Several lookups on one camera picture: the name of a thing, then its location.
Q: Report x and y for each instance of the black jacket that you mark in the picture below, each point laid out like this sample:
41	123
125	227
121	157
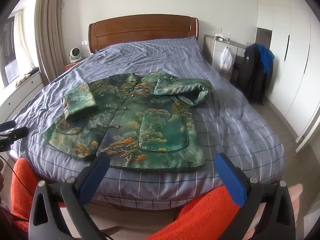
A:
252	75

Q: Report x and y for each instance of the blue jacket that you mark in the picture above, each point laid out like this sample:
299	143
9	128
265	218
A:
266	55

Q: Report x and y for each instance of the wooden headboard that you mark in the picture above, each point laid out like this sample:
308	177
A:
142	32

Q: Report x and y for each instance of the white wardrobe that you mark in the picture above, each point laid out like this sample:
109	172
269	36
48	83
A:
292	55

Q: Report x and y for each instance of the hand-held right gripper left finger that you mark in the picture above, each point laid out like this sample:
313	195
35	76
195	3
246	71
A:
93	177

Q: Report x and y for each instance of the orange fleece garment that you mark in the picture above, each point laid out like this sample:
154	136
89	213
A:
205	217

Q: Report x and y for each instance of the green patterned brocade jacket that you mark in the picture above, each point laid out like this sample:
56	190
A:
155	120

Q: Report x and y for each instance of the white plastic bag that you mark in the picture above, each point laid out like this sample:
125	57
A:
226	60

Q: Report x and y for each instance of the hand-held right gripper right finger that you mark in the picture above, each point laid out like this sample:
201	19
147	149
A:
230	177

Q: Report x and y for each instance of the window seat cushion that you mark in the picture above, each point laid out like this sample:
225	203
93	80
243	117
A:
25	78

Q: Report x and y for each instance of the white window seat cabinet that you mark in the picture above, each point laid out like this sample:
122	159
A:
17	97

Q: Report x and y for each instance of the bed with blue checked sheet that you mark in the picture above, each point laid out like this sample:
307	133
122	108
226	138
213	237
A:
155	57

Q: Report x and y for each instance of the small white desk fan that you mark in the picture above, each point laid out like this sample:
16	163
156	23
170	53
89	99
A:
75	53

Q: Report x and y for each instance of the grey and white dresser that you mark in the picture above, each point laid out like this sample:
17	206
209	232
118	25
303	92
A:
212	52

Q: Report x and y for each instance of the wooden nightstand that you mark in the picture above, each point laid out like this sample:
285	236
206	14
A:
69	66

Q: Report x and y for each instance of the tissue box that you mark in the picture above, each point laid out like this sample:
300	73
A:
219	37

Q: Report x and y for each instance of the window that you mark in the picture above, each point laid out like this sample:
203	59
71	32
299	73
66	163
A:
7	45

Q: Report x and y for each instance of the brown curtain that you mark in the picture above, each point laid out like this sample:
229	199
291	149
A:
48	30

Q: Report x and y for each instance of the white sheer curtain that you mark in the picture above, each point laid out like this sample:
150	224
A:
21	35

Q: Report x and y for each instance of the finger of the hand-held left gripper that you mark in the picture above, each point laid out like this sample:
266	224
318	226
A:
7	125
17	133

